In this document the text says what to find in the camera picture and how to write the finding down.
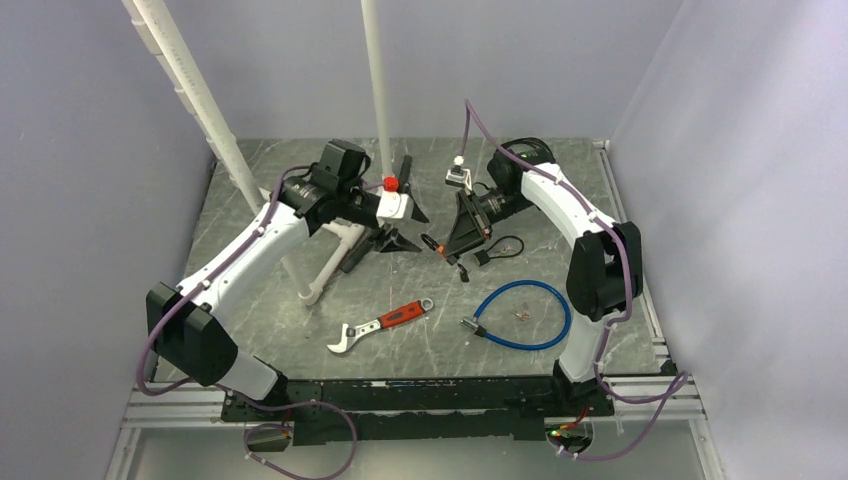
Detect blue cable lock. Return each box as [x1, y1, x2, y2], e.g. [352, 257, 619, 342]
[460, 279, 574, 352]

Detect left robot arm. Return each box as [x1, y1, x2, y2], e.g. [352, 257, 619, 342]
[140, 139, 429, 420]

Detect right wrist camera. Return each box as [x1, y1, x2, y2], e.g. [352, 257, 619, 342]
[445, 155, 473, 193]

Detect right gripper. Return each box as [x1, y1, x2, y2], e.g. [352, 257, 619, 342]
[443, 188, 534, 260]

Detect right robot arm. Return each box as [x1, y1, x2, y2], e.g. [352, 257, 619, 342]
[436, 137, 643, 415]

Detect red handled adjustable wrench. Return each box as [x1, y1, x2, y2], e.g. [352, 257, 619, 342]
[326, 298, 435, 355]

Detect aluminium rail frame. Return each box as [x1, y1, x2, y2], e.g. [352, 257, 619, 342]
[105, 383, 225, 479]

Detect silver lock keys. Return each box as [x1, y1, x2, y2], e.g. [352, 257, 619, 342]
[510, 302, 532, 322]

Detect orange black padlock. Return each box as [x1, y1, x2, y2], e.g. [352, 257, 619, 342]
[420, 233, 450, 263]

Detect black cable padlock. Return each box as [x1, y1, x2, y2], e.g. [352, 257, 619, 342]
[473, 235, 525, 266]

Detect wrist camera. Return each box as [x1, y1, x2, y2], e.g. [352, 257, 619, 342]
[375, 176, 410, 223]
[445, 155, 473, 193]

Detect black corrugated hose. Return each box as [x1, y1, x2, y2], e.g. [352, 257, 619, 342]
[339, 156, 414, 276]

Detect white PVC pipe frame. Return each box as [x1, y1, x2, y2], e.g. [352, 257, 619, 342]
[121, 0, 397, 307]

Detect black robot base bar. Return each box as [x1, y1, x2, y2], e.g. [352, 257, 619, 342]
[221, 374, 614, 446]

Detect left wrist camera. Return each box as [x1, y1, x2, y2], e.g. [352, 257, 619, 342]
[375, 176, 410, 223]

